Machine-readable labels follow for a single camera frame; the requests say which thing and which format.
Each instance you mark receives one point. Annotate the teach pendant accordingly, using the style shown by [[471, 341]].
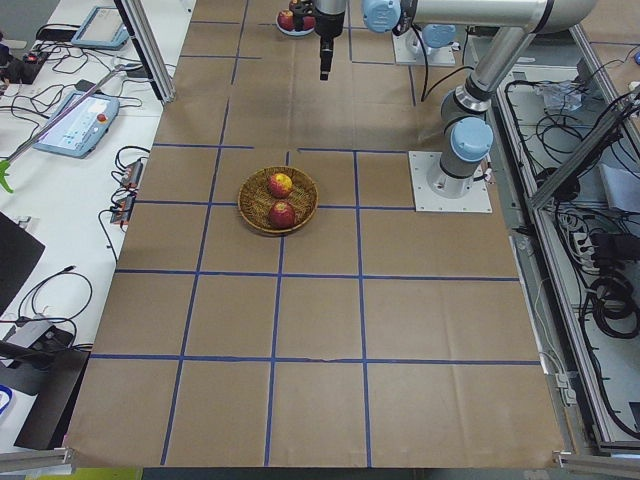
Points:
[[79, 132], [102, 29]]

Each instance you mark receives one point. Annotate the black laptop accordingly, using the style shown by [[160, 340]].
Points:
[[19, 255]]

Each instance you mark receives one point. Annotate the aluminium frame post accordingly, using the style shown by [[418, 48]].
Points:
[[139, 28]]

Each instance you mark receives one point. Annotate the silver robot arm near basket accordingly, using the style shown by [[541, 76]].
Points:
[[468, 137]]

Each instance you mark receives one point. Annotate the teach pendant far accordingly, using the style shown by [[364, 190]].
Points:
[[102, 29]]

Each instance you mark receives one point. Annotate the dark red apple in basket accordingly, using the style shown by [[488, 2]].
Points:
[[282, 215]]

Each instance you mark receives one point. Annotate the yellow-red apple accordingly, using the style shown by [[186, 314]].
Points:
[[280, 185]]

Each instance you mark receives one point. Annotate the woven wicker basket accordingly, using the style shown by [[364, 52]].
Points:
[[255, 200]]

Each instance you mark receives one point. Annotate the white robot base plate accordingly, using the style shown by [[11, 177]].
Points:
[[436, 192]]

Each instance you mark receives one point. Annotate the red apple on plate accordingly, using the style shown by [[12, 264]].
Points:
[[285, 20]]

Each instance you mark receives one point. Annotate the grey usb hub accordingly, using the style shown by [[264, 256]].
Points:
[[28, 334]]

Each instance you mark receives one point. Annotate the teach pendant near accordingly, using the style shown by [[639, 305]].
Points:
[[79, 132]]

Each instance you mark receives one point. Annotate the black gripper near basket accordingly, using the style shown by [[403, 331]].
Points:
[[328, 25]]

